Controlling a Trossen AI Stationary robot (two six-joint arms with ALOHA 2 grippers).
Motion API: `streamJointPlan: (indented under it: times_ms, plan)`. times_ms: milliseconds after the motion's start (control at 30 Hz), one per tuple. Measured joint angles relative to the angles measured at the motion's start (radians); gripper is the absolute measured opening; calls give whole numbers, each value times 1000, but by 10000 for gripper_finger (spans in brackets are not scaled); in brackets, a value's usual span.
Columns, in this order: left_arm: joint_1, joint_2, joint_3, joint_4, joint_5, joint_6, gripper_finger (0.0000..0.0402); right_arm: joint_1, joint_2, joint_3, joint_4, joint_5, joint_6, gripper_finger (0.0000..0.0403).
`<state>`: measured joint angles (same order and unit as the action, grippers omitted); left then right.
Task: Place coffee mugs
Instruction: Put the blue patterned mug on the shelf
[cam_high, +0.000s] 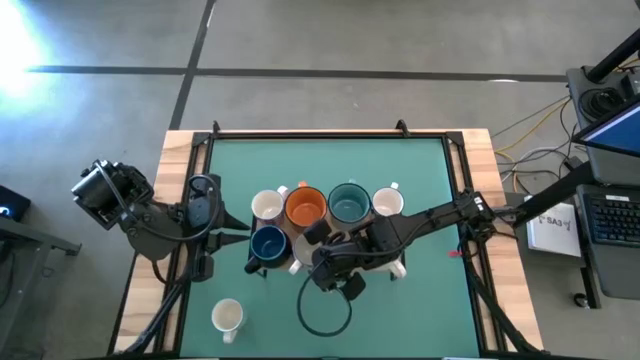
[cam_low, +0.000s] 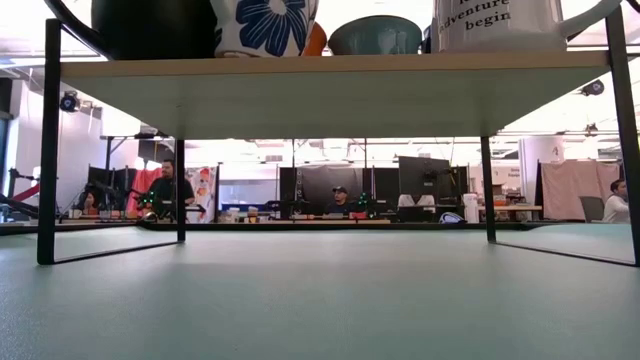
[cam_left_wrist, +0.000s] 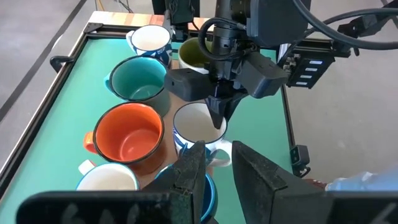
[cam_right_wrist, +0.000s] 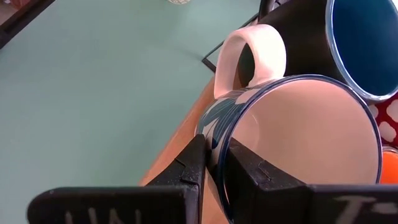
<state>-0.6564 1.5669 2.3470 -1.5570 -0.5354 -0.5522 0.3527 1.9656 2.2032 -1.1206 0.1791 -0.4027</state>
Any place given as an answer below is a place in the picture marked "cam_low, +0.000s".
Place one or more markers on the white mug black adventure text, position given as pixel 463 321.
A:
pixel 500 35

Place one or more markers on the pink hanging cloth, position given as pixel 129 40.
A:
pixel 570 190

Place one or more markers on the black ceiling spotlight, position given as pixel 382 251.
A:
pixel 69 102
pixel 593 88

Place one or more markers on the white and blue bag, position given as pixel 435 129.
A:
pixel 451 218

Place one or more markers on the floral print banner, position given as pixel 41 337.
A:
pixel 202 192

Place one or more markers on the red hanging cloth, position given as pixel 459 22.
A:
pixel 140 182

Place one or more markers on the black metal table frame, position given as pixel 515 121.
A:
pixel 300 226

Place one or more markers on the white mug blue flower print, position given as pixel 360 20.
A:
pixel 265 25

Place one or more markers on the grey office chair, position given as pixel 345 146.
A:
pixel 592 207

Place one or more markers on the black backdrop panel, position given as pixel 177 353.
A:
pixel 320 185

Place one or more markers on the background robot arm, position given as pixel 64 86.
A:
pixel 147 202

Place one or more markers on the black computer monitor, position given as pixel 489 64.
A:
pixel 422 175

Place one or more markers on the wooden desk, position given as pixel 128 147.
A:
pixel 510 207

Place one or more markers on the white tall container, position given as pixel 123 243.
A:
pixel 470 210

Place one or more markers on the wooden shelf riser black legs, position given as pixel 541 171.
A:
pixel 325 95

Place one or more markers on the person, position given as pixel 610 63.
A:
pixel 341 205
pixel 616 207
pixel 167 192
pixel 90 202

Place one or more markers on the green table mat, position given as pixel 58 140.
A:
pixel 320 300

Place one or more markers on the teal enamel mug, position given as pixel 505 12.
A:
pixel 375 37

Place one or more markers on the orange mug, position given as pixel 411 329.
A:
pixel 316 42

